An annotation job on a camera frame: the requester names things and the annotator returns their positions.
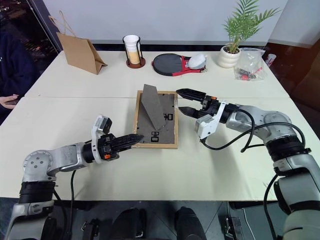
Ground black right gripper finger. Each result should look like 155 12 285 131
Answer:
177 106 209 119
175 88 207 102

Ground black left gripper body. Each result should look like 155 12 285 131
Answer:
97 134 121 162

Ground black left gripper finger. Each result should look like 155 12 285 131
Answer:
115 140 141 153
112 134 145 146

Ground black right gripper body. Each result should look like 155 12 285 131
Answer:
198 94 221 119

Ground wooden picture frame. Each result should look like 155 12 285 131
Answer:
131 84 180 150

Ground person's bare hand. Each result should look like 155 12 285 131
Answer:
0 94 20 109

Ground black red paddle case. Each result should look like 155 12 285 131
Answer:
151 52 208 77

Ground white ribbed plant pot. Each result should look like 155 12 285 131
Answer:
216 45 242 69

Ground clear plastic bag with parts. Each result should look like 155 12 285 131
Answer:
233 47 267 82

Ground paper cups in holder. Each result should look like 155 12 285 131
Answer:
122 34 147 69

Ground stack of paper cups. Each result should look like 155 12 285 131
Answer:
123 34 140 65

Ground dark rounded shape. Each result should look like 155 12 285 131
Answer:
174 206 209 240
109 208 149 240

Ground green palm plant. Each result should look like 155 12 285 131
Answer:
222 0 283 55

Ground brown paper bag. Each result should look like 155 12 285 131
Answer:
48 9 109 76

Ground person in dark clothing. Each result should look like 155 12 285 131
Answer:
0 29 36 126

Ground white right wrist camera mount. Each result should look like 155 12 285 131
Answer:
194 101 226 141

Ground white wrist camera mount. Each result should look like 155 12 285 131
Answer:
194 101 226 141
90 114 114 165

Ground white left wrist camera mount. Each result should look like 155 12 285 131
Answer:
90 114 114 165

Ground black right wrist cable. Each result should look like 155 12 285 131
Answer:
199 108 256 154

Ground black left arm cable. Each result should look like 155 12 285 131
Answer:
70 169 77 240

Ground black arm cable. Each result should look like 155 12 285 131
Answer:
70 169 77 240
263 172 279 240

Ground black table bracket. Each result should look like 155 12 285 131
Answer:
223 216 245 240
79 218 100 240

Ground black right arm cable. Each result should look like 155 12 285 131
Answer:
263 172 279 240

